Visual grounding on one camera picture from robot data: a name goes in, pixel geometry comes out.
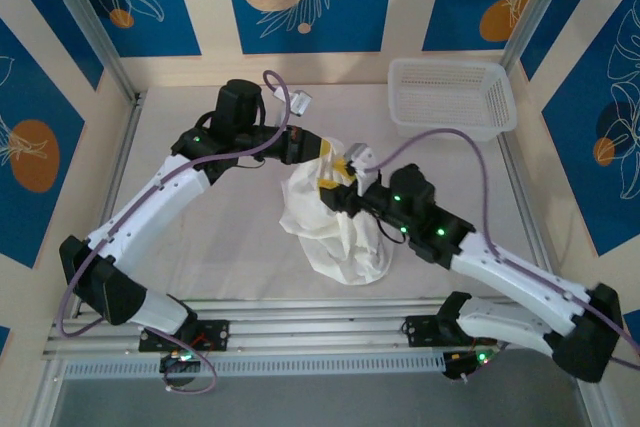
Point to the white t-shirt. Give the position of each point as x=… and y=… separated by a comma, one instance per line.
x=345, y=257

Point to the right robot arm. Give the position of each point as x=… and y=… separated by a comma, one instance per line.
x=520, y=279

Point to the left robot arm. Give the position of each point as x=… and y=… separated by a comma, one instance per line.
x=170, y=197

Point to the white plastic mesh basket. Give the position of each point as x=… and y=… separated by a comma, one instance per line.
x=440, y=92

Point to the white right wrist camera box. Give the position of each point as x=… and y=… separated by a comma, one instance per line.
x=361, y=162

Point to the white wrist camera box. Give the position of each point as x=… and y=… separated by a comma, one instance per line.
x=361, y=162
x=301, y=103

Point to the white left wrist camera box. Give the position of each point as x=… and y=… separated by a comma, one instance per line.
x=301, y=103

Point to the aluminium side rail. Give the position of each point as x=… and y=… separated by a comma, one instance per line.
x=532, y=217
x=125, y=147

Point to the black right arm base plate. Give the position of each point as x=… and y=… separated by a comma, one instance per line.
x=420, y=332

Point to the aluminium cross rail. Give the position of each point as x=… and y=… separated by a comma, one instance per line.
x=310, y=332

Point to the aluminium frame post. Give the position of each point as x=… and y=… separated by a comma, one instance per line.
x=91, y=22
x=537, y=7

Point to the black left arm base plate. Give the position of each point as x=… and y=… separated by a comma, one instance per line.
x=215, y=334

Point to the aluminium frame leg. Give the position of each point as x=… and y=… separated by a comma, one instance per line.
x=595, y=397
x=47, y=397

